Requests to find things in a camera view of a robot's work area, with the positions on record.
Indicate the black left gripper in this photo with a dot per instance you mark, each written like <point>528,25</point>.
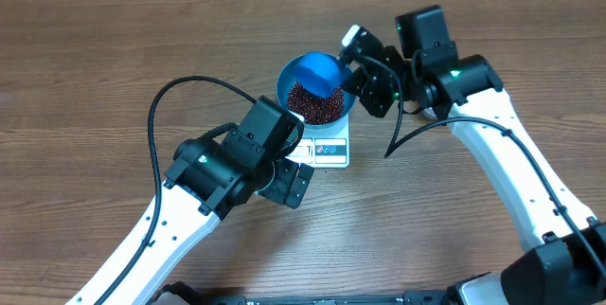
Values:
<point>281,192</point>

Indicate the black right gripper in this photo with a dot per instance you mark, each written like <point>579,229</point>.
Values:
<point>372,92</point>

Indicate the blue plastic measuring scoop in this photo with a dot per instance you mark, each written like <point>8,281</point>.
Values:
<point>319,73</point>

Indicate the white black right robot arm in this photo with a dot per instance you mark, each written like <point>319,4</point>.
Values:
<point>563,241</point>

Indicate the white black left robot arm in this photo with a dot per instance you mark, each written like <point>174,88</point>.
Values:
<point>209,176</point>

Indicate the white digital kitchen scale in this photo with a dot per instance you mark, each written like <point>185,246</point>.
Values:
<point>325,146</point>

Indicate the red adzuki beans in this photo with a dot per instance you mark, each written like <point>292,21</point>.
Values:
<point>314,109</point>

